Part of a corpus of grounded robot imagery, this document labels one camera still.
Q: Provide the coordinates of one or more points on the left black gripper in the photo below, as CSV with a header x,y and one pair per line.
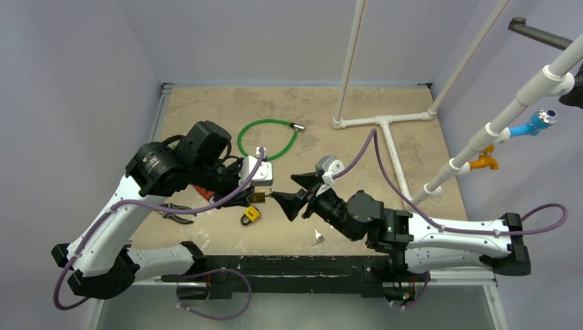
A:
x,y
240,198

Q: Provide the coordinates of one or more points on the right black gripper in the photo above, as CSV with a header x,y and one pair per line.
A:
x,y
312,199

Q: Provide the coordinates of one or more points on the large brass padlock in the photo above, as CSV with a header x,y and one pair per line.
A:
x,y
259,197

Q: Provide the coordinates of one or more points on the small yellow padlock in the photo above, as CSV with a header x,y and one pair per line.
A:
x,y
250,215

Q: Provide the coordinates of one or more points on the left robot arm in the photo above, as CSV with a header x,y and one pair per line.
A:
x,y
101,263

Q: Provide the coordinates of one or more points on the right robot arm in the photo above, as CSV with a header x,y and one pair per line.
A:
x,y
417,245

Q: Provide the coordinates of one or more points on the red adjustable wrench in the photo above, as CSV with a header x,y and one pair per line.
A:
x,y
206,194

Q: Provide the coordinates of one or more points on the black pliers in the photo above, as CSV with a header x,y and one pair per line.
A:
x,y
183,219

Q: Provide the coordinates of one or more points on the orange faucet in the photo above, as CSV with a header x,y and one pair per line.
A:
x,y
485,160

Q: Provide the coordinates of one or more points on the blue faucet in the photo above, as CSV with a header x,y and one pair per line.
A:
x,y
539,121

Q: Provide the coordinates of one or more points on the black overhead bar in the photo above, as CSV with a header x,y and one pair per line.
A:
x,y
519,26

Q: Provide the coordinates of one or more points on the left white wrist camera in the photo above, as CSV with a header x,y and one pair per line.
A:
x,y
263,176

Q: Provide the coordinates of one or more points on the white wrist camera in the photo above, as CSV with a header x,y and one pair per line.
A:
x,y
263,176
329,166

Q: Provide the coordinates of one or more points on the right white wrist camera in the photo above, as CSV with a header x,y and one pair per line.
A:
x,y
329,166

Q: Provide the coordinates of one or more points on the white pvc pipe frame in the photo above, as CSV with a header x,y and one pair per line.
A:
x,y
554,79

